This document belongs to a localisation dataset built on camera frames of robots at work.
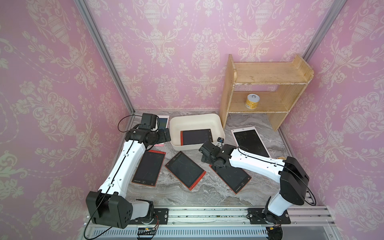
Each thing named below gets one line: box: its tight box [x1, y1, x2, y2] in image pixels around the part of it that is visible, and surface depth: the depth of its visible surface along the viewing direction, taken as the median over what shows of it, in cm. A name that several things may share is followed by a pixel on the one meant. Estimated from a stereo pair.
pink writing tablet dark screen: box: [231, 126, 272, 158], surface depth 105 cm
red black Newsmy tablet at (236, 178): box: [209, 164, 252, 195], surface depth 87 cm
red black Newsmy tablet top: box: [131, 150, 166, 187], surface depth 92 cm
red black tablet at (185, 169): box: [165, 151, 207, 191], surface depth 93 cm
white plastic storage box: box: [170, 114, 197, 151], surface depth 113 cm
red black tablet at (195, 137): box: [180, 129, 213, 146], surface depth 108 cm
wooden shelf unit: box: [219, 54, 315, 132], surface depth 85 cm
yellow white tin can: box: [245, 93, 260, 110], surface depth 93 cm
